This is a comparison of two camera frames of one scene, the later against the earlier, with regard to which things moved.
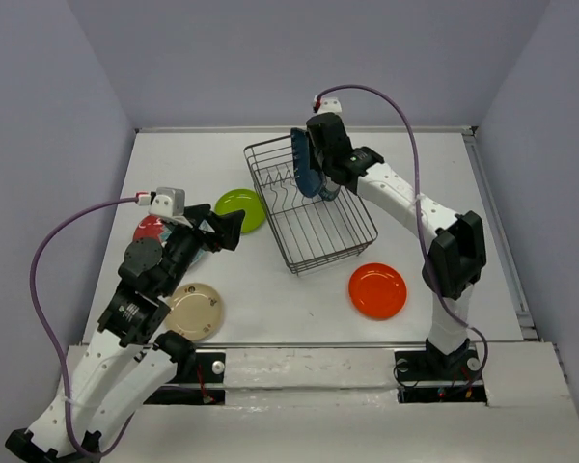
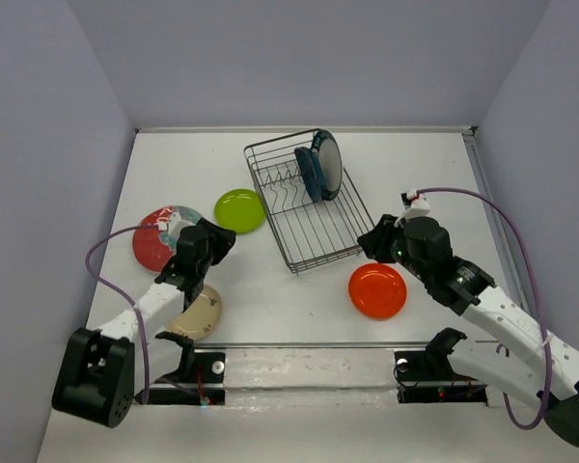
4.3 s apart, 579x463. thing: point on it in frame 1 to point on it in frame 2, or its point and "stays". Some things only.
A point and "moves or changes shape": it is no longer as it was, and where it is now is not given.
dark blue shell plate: [310, 181] moves or changes shape
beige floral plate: [194, 310] stays
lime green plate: [237, 200] stays
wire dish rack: [311, 232] stays
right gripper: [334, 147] to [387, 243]
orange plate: [377, 290] stays
